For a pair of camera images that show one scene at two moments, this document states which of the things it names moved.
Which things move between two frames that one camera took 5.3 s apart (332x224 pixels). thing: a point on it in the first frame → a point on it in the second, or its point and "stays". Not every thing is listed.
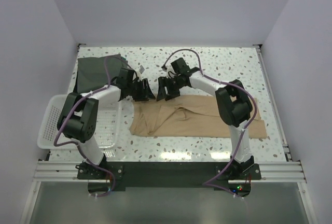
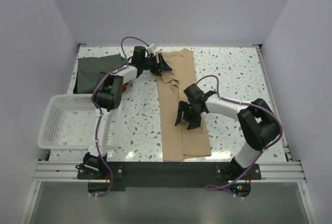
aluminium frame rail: x=67 y=172 stays
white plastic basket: x=108 y=125 stays
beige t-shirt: x=193 y=116 → x=178 y=142
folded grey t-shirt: x=92 y=72 stays
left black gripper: x=146 y=93 → x=163 y=67
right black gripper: x=163 y=82 → x=195 y=124
